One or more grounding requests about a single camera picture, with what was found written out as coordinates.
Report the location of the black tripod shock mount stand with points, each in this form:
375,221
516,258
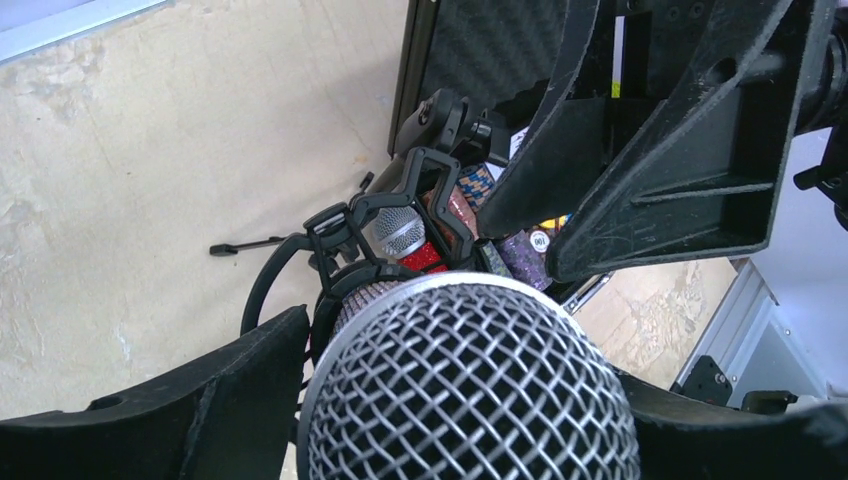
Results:
444,135

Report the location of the red glitter microphone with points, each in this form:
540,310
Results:
401,234

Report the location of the black poker chip case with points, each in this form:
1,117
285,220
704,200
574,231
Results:
490,60

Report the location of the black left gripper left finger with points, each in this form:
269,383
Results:
225,415

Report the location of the rhinestone silver microphone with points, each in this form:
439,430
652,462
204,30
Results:
465,375

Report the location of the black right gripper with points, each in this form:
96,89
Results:
710,96

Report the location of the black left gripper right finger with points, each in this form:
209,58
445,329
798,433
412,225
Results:
682,438

